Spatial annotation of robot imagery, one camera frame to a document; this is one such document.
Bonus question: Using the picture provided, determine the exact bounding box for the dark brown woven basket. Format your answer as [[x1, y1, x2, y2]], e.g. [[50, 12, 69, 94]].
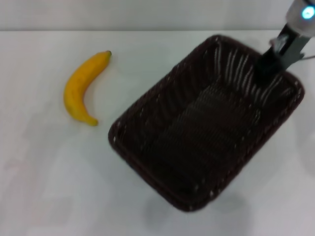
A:
[[107, 34, 306, 212]]

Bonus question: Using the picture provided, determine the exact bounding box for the yellow banana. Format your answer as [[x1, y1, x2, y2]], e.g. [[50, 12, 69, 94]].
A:
[[63, 50, 113, 127]]

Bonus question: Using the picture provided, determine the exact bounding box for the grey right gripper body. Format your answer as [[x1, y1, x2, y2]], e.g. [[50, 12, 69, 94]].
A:
[[260, 23, 314, 71]]

